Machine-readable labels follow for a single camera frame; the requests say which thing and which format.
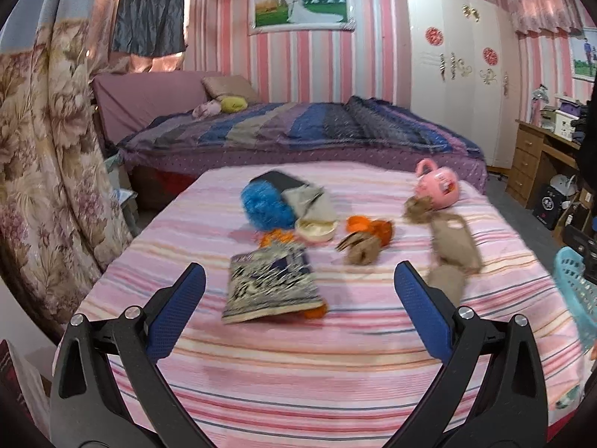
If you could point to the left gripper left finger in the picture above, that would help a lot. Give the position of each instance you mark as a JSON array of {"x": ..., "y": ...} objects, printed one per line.
[{"x": 87, "y": 409}]

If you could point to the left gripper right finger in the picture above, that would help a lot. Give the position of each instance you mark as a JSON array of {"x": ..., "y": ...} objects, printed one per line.
[{"x": 489, "y": 390}]

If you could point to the brown wrapper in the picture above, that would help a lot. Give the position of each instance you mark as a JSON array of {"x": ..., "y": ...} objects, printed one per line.
[{"x": 360, "y": 248}]

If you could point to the orange peel piece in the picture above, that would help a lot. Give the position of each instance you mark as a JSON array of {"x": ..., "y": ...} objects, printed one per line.
[{"x": 383, "y": 230}]

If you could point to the patterned snack bag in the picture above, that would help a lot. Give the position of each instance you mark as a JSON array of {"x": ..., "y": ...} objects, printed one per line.
[{"x": 271, "y": 281}]

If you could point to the brown paper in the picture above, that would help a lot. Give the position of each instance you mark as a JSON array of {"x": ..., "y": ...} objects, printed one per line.
[{"x": 419, "y": 210}]

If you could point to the blue fuzzy ball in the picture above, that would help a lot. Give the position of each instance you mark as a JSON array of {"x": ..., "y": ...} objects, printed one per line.
[{"x": 265, "y": 207}]

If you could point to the cream round plastic lid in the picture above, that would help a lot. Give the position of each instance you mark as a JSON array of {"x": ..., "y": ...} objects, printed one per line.
[{"x": 315, "y": 232}]

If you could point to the grey cloth pouch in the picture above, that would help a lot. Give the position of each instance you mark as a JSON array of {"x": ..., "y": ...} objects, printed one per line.
[{"x": 311, "y": 203}]

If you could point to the light blue plastic basket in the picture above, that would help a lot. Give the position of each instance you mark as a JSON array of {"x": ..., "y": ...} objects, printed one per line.
[{"x": 579, "y": 293}]

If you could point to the brown phone case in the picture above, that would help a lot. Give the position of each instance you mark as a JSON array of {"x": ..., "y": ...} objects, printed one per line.
[{"x": 453, "y": 243}]

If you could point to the floral beige curtain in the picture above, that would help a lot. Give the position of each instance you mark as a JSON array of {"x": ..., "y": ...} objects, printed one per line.
[{"x": 61, "y": 224}]

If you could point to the pink striped bed sheet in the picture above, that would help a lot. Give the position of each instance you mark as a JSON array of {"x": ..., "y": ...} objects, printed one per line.
[{"x": 346, "y": 380}]

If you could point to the black box under desk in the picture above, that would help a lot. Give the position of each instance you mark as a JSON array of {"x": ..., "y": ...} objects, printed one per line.
[{"x": 549, "y": 205}]

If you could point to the pink piggy bank teapot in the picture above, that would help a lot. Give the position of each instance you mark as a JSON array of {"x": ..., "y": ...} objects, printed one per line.
[{"x": 438, "y": 184}]

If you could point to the wooden desk with drawers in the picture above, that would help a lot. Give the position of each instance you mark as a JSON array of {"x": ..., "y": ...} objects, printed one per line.
[{"x": 539, "y": 155}]

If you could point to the black textured phone case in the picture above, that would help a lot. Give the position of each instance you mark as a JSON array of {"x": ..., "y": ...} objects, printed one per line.
[{"x": 279, "y": 180}]

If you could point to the purple bed headboard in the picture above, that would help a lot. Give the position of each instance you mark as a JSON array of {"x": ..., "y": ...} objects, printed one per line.
[{"x": 130, "y": 102}]

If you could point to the purple striped bed quilt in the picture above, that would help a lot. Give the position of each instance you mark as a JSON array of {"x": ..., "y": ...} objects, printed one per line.
[{"x": 368, "y": 131}]

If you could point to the pink plush toy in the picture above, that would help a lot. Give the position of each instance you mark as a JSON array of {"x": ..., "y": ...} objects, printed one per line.
[{"x": 207, "y": 109}]

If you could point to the yellow plush toy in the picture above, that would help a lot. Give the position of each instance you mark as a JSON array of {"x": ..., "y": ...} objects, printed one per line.
[{"x": 233, "y": 104}]

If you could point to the brown pillow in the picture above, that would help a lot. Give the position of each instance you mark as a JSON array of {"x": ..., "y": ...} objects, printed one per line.
[{"x": 220, "y": 87}]

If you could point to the white wardrobe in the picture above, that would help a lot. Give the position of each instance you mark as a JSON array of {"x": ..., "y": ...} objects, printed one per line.
[{"x": 459, "y": 66}]

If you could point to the small framed photo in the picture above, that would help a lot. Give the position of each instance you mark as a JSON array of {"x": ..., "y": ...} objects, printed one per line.
[{"x": 583, "y": 54}]

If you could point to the dark grey hanging cloth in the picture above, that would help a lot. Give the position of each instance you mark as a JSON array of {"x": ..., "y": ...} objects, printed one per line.
[{"x": 149, "y": 28}]

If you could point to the pink window valance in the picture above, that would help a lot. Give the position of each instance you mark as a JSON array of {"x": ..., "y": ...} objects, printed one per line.
[{"x": 545, "y": 15}]

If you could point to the framed wedding picture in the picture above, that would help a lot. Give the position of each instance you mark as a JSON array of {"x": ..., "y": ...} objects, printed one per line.
[{"x": 293, "y": 15}]

